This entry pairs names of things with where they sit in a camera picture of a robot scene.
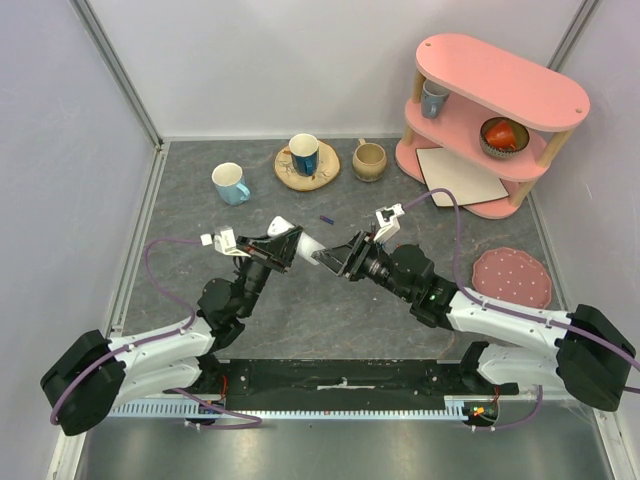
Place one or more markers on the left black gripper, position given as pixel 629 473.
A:
pixel 285 243

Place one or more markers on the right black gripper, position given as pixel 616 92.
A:
pixel 356 256

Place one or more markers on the white remote control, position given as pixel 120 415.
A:
pixel 306 245

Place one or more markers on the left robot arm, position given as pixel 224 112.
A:
pixel 97 374

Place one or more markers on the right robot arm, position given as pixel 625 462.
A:
pixel 581 352

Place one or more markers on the beige floral plate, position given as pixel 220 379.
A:
pixel 328 168

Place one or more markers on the light blue mug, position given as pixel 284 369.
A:
pixel 229 181

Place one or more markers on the dark blue mug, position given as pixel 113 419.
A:
pixel 304 151

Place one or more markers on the beige ceramic mug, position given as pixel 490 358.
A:
pixel 369 161

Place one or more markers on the white square board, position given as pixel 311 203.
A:
pixel 469 183

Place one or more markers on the pink dotted plate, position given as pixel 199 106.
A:
pixel 514 276

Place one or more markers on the grey-blue mug on shelf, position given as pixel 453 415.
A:
pixel 433 98

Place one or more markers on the orange cup in bowl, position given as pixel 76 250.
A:
pixel 501 136

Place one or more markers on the pink three-tier shelf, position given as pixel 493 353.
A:
pixel 486 81

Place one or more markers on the grey patterned bowl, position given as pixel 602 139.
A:
pixel 521 133

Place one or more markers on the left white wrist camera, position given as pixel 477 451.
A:
pixel 223 240

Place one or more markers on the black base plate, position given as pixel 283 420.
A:
pixel 264 383

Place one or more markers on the grey cable duct rail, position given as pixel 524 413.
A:
pixel 201 412

